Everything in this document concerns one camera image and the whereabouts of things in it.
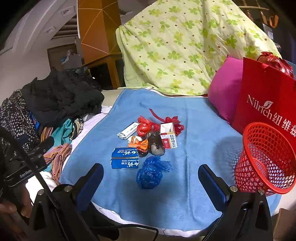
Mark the pink pillow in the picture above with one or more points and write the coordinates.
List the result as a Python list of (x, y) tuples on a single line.
[(224, 92)]

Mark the red paper bag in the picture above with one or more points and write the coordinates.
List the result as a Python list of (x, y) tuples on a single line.
[(259, 78)]

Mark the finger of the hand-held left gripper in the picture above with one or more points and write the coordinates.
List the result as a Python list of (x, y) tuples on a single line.
[(44, 143)]

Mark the blue toothpaste box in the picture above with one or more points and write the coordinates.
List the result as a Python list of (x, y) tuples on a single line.
[(124, 163), (124, 152)]

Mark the brown wooden door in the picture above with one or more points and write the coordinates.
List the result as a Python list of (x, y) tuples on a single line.
[(57, 60)]

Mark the striped brown scarf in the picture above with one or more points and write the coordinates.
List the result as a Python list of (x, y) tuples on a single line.
[(57, 157)]

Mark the red mesh basket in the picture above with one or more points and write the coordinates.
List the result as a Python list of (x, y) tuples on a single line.
[(254, 176)]

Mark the wooden stair railing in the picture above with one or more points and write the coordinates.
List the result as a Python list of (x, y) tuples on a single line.
[(254, 8)]

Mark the white red medicine box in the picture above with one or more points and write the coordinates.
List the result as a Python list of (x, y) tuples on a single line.
[(170, 139)]

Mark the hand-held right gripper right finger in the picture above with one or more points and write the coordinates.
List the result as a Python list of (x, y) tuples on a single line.
[(212, 185)]

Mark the blue towel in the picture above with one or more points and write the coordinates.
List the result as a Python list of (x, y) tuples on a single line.
[(185, 139)]

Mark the green clover print quilt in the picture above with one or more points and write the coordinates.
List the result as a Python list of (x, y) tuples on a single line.
[(173, 46)]

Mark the long white box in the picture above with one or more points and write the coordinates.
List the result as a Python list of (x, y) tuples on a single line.
[(128, 131)]

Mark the orange wooden cabinet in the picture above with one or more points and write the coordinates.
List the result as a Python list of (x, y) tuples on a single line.
[(97, 34)]

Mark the black white speckled cloth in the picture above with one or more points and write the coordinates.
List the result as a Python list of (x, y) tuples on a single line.
[(13, 120)]

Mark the beige mattress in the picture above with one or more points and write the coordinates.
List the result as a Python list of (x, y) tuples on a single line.
[(111, 99)]

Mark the red plastic strip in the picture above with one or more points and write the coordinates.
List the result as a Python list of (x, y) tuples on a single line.
[(171, 120)]

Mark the black knit cloth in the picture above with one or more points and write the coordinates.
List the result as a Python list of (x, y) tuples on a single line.
[(62, 97)]

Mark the wooden stool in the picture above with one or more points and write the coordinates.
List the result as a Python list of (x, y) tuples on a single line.
[(285, 224)]

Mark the orange white wrapper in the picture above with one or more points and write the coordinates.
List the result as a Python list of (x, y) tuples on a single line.
[(142, 144)]

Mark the blue plastic bag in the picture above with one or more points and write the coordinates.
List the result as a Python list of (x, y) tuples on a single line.
[(150, 173)]

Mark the red plastic bag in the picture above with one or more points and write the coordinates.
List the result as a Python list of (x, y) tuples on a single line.
[(144, 127), (275, 60)]

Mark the teal cloth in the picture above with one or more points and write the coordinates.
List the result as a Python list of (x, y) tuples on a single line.
[(62, 132)]

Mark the person's left hand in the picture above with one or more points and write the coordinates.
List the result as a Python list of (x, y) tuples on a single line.
[(26, 206)]

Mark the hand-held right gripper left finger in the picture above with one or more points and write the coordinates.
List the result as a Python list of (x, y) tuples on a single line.
[(92, 178)]

